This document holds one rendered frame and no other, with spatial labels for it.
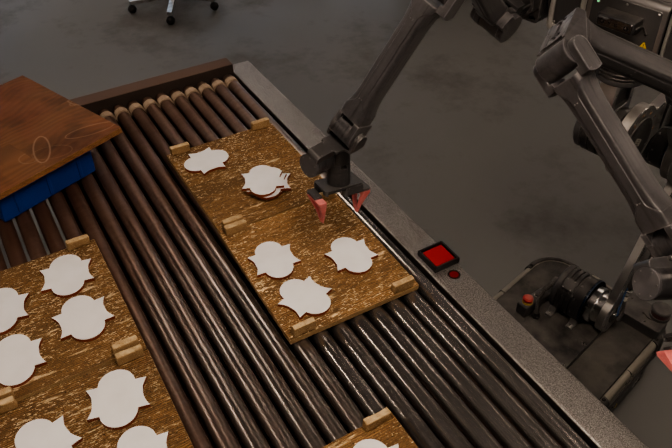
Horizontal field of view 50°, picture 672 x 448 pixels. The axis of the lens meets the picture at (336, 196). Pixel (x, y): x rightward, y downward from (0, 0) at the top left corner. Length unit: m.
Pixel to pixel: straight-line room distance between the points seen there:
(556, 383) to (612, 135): 0.58
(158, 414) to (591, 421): 0.88
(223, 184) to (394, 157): 1.81
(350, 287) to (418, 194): 1.82
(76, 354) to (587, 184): 2.72
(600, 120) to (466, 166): 2.43
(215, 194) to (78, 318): 0.53
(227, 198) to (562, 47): 1.05
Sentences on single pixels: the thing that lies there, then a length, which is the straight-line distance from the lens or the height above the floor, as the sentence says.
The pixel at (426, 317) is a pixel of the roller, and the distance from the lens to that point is 1.74.
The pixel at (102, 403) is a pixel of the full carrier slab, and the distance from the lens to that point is 1.61.
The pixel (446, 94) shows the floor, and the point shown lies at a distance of 4.34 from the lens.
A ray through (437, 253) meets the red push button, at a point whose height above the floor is 0.93.
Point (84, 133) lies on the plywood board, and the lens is 2.21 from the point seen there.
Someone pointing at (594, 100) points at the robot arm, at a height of 1.53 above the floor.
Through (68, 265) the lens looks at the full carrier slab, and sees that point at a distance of 1.92.
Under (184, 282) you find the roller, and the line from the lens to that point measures 1.84.
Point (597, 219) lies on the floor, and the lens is 3.58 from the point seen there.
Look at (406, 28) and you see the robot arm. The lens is 1.52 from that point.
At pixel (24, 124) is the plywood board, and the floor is 1.04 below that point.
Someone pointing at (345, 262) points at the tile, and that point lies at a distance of 1.81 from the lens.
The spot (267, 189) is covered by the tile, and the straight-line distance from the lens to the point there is 2.01.
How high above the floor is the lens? 2.21
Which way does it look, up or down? 39 degrees down
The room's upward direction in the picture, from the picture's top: straight up
